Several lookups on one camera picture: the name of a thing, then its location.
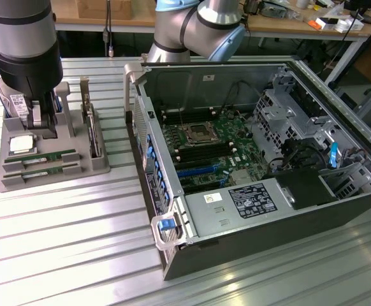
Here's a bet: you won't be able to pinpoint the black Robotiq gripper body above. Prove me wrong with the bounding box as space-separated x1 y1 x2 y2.
0 47 64 98

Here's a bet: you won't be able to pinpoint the green RAM stick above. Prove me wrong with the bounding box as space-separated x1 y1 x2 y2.
5 149 78 164
2 163 80 180

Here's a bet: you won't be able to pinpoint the RAM slot white latches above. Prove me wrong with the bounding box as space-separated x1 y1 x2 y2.
177 149 238 161
163 113 218 121
174 143 236 154
161 108 215 114

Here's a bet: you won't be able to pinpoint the grey parts rack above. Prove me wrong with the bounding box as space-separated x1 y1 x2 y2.
0 81 112 194

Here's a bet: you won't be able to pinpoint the silver hard disk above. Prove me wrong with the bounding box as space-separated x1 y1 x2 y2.
0 75 31 127

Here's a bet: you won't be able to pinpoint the silver CPU chip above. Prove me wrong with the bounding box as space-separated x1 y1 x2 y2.
8 135 37 156

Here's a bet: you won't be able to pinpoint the green graphics card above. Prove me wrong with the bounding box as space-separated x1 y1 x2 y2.
79 76 105 160

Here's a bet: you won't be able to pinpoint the long black expansion slot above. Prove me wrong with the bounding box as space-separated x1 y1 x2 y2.
176 157 218 168

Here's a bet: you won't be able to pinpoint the metal CPU socket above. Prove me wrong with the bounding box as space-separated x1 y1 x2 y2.
185 122 220 147

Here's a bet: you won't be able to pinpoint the blue expansion slot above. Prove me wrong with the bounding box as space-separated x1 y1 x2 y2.
176 164 221 179

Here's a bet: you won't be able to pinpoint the grey power supply unit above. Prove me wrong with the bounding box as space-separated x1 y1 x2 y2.
184 178 296 240

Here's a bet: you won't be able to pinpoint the green motherboard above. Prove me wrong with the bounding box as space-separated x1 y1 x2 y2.
159 108 271 195

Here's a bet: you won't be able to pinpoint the silver chipset heatsink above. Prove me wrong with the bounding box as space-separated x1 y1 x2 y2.
231 170 253 186

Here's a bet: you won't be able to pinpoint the silver metal drive cage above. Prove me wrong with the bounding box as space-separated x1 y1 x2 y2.
251 66 371 198

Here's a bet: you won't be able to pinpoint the open black PC case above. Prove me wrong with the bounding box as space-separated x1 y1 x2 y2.
124 57 371 281

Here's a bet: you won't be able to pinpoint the cluttered wooden desk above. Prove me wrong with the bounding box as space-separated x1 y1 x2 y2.
244 0 371 85

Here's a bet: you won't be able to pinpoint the black plastic shroud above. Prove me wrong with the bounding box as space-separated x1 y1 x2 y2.
263 167 338 211

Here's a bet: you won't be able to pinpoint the orange and white box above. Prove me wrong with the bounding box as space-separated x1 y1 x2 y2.
309 17 339 32

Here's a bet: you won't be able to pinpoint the grey case handle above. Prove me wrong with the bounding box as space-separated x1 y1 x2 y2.
150 214 188 251
124 62 148 113

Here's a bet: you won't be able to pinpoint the black hanging cable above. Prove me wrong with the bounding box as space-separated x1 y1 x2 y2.
103 0 113 59

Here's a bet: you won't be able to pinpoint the blue handle latch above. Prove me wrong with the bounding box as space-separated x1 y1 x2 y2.
157 219 176 231

